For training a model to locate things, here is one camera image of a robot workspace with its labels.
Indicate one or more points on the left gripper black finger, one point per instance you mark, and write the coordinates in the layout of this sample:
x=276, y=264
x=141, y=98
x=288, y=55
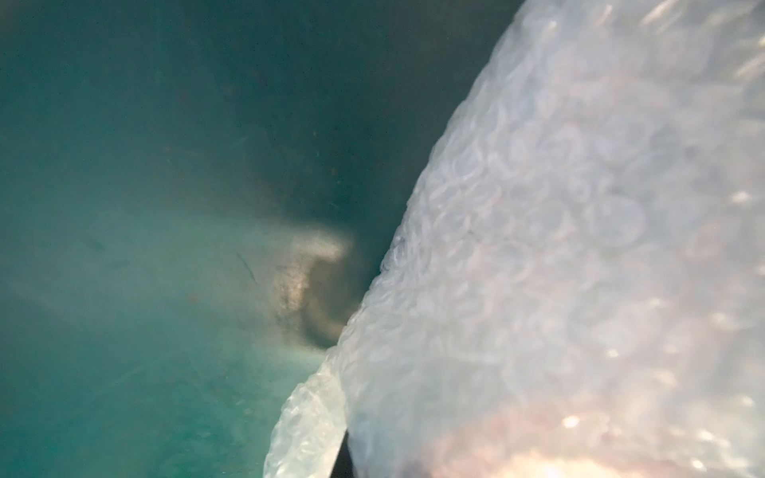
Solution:
x=343, y=466

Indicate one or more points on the clear bubble wrap sheet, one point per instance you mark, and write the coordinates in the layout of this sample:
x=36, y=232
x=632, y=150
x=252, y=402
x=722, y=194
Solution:
x=577, y=287

